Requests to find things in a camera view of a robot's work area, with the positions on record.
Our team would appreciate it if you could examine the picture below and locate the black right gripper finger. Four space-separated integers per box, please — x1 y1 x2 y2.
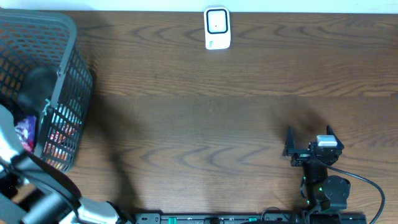
282 126 295 156
326 125 345 150

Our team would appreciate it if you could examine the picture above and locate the purple snack packet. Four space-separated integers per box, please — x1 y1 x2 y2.
15 115 37 153

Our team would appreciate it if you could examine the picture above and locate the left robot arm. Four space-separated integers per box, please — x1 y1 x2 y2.
1 106 136 223

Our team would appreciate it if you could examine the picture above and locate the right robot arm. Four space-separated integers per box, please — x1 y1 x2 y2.
282 126 351 223

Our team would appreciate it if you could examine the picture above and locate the white barcode scanner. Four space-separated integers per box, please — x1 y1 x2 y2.
203 7 231 50

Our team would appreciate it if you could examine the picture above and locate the grey plastic mesh basket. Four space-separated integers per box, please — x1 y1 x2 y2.
1 9 94 172

